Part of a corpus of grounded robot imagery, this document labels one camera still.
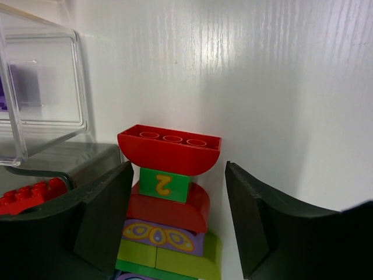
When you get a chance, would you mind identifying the purple butterfly lego piece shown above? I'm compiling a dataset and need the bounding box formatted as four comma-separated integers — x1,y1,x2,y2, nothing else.
122,219,205,257

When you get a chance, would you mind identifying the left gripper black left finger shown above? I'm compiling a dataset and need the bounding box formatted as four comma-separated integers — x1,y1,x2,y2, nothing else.
1,162,133,279

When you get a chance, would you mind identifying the purple flower lego piece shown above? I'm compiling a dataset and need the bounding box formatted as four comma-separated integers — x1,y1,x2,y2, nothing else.
115,272,153,280

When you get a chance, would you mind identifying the red green red lego stack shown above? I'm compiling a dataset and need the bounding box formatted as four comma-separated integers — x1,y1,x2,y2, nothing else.
117,124,221,233

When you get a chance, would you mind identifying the dark grey container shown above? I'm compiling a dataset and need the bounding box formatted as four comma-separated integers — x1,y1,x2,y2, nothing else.
1,142,121,194

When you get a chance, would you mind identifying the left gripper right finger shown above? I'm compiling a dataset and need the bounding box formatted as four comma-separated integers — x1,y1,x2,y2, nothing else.
225,162,372,279

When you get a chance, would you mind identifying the clear container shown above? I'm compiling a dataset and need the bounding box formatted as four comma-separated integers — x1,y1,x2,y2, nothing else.
1,4,88,166

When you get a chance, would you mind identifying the red and green lego block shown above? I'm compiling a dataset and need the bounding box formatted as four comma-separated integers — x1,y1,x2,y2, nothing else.
1,178,67,215

